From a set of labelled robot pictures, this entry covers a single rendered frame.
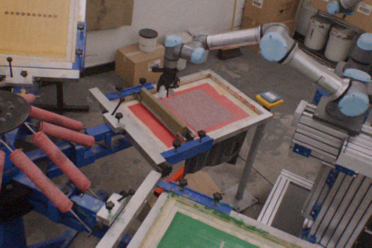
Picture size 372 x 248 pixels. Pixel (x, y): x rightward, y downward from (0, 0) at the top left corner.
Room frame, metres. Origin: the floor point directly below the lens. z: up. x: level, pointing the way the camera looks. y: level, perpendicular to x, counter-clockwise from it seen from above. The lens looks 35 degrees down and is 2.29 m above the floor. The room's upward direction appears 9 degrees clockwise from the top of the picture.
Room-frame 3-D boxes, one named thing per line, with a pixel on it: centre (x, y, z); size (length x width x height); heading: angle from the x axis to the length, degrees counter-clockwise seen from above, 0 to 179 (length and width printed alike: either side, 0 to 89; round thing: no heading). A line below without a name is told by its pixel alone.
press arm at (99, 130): (1.50, 0.38, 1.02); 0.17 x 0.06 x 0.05; 133
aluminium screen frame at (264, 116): (1.88, -0.04, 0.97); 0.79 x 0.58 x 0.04; 133
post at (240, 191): (2.18, -0.53, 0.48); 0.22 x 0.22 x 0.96; 43
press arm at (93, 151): (1.59, 0.28, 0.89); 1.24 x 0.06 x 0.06; 133
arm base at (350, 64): (2.10, -0.95, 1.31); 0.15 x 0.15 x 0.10
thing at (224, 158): (1.78, -0.20, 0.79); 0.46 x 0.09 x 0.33; 133
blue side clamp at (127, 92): (1.92, 0.33, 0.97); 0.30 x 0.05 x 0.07; 133
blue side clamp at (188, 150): (1.51, -0.05, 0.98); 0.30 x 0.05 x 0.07; 133
